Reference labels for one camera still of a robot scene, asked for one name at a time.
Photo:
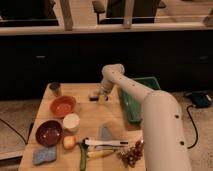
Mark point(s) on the black power adapter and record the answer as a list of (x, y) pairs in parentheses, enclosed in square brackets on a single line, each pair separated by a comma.
[(200, 100)]

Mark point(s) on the orange bowl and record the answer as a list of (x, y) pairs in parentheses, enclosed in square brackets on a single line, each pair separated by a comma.
[(63, 105)]

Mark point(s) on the dark metal cup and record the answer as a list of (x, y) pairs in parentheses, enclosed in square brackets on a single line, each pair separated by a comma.
[(55, 88)]

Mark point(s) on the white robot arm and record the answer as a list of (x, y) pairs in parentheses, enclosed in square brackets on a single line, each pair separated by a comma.
[(165, 147)]

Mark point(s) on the white round container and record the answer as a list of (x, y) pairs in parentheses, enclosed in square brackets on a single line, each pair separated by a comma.
[(71, 122)]

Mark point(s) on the yellow onion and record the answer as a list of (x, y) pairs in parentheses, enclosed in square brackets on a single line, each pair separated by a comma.
[(69, 142)]

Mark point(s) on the green cucumber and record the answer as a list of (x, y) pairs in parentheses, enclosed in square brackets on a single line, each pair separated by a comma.
[(83, 154)]

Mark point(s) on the blue grey cloth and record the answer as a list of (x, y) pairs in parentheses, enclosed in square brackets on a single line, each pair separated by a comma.
[(104, 134)]

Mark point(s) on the black whiteboard eraser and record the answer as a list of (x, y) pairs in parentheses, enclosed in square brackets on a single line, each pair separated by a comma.
[(94, 97)]

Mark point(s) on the green plastic tray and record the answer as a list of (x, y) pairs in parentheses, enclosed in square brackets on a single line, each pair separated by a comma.
[(131, 106)]

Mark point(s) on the yellow corn cob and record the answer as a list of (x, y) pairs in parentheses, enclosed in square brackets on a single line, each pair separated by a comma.
[(101, 153)]

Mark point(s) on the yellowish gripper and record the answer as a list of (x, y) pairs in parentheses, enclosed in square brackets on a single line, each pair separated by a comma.
[(102, 99)]

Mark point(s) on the white marker pen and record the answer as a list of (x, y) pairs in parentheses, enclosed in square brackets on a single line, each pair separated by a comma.
[(106, 143)]

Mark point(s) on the dark red bowl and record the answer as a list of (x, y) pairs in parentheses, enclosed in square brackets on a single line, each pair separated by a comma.
[(49, 133)]

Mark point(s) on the purple grape bunch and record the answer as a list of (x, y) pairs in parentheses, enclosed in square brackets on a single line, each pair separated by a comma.
[(132, 155)]

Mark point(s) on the blue sponge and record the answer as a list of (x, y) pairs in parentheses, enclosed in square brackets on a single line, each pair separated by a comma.
[(44, 155)]

